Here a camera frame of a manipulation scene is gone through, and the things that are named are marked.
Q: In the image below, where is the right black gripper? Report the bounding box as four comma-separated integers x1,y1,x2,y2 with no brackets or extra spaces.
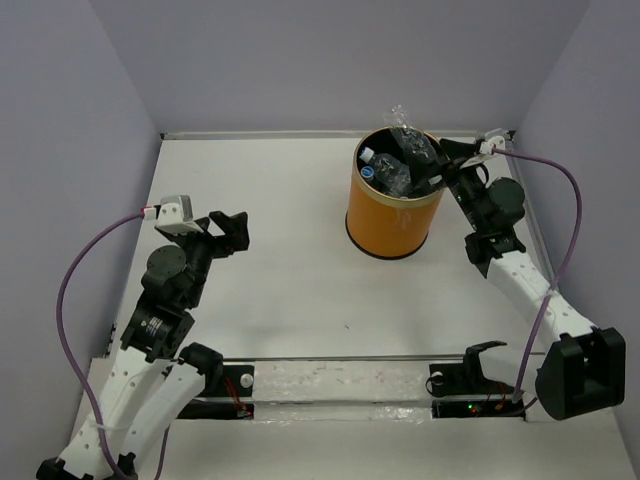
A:
406,138,487,232

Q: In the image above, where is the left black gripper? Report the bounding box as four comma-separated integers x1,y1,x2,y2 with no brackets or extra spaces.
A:
167,210,250,306

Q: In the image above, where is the clear bottle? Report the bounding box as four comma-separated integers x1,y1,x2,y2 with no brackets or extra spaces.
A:
384,105,438,167
360,166,375,181
359,147,413,198

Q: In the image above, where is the clear bottle front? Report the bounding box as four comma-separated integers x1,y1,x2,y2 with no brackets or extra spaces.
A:
359,147,413,198

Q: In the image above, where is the orange bin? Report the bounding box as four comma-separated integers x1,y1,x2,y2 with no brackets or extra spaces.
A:
345,127,444,260

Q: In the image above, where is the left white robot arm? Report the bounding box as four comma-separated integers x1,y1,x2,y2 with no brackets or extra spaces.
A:
36,201,250,479

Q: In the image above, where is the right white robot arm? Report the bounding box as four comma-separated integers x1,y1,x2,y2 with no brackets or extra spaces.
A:
425,133,626,420

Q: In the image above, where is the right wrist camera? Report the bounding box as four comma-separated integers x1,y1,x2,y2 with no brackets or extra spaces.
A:
460,128,515,168

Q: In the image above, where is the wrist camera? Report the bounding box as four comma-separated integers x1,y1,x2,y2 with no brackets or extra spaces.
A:
460,128,515,168
141,194,204,236

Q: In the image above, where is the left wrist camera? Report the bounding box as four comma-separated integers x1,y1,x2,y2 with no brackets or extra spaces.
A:
141,194,204,236

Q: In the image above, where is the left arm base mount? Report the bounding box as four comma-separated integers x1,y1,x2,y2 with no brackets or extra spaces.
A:
177,363,255,420

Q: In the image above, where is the metal rail front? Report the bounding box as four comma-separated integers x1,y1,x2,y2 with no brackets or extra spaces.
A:
219,352,546,363

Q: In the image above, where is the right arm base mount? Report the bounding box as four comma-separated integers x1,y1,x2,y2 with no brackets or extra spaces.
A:
425,341,529,419

